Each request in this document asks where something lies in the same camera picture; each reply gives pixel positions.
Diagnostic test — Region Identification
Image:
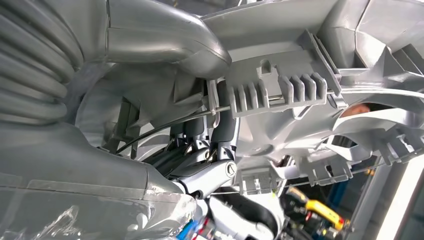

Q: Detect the person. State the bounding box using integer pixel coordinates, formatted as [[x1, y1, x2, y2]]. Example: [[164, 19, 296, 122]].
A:
[[340, 102, 395, 118]]

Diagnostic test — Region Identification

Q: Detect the white robot body shell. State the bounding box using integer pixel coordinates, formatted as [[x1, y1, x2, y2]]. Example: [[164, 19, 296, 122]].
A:
[[195, 193, 286, 240]]

